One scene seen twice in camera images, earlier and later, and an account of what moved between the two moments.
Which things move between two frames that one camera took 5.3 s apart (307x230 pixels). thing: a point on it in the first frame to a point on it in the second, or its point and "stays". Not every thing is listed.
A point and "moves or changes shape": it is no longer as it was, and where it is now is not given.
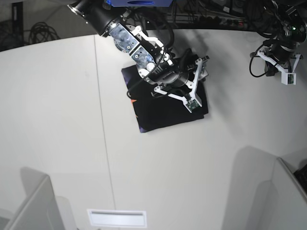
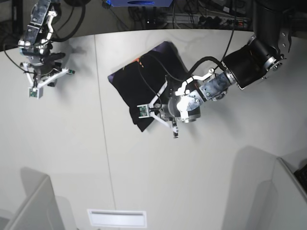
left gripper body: x=167 y=73 to x=43 y=66
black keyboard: x=301 y=175 stays
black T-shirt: x=152 y=110 moves or changes shape
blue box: x=136 y=3 stays
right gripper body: x=283 y=51 to x=182 y=107
